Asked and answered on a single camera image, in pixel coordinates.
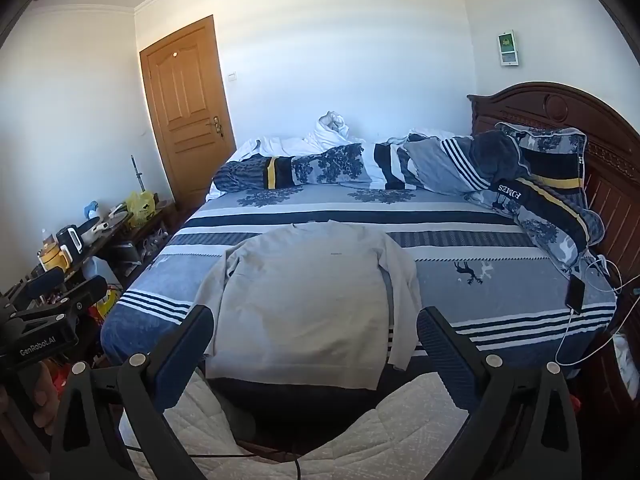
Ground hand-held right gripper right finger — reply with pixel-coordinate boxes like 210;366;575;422
416;306;583;480

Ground black cable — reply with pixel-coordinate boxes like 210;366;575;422
125;442;303;480

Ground bed with striped blue sheet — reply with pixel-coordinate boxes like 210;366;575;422
100;125;621;391

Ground person's left hand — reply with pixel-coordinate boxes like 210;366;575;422
29;360;63;437

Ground brown wooden door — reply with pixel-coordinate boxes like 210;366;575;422
139;15;237;211

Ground light grey sweater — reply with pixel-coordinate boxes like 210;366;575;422
194;220;423;392

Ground person's quilted white pants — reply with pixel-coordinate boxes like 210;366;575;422
115;365;472;480

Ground white plastic jug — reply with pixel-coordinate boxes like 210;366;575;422
82;256;122;292

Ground yellow plastic bag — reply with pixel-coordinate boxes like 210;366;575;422
125;190;157;226

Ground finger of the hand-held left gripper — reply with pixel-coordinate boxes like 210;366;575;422
10;276;109;326
20;266;67;306

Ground black smartphone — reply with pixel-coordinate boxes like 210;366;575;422
565;274;586;315

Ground dark side table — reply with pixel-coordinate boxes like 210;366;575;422
27;200;177;313

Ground patterned blue pillow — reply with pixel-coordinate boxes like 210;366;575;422
492;122;606;275

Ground black and white kettle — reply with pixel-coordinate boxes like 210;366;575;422
56;226;84;262

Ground dark wooden headboard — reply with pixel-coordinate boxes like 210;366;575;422
467;81;640;403

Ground patterned striped duvet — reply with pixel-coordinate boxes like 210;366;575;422
212;130;526;197

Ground white charging cable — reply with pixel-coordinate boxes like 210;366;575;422
555;254;627;368

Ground yellow cup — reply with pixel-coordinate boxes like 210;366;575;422
39;242;71;274

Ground thin metal pole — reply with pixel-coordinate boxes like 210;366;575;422
130;155;147;197

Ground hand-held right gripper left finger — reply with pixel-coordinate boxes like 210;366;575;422
50;304;216;480

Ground white wall control panel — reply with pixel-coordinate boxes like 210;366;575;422
496;31;520;67

